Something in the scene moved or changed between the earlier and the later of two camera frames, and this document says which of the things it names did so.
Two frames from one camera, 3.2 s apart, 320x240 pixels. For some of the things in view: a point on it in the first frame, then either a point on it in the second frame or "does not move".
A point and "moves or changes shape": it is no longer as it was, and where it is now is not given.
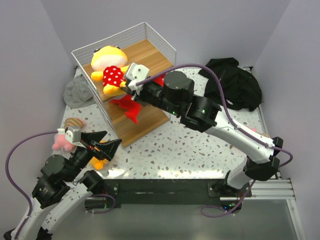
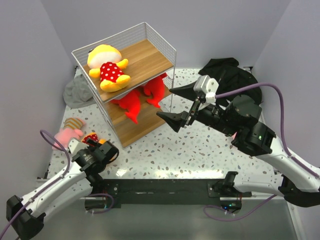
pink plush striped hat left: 60,142 does not move
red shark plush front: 132,107 does not move
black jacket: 241,89 does not move
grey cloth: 78,94 does not move
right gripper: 140,94 to 176,120
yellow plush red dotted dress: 110,61 moves or changes shape
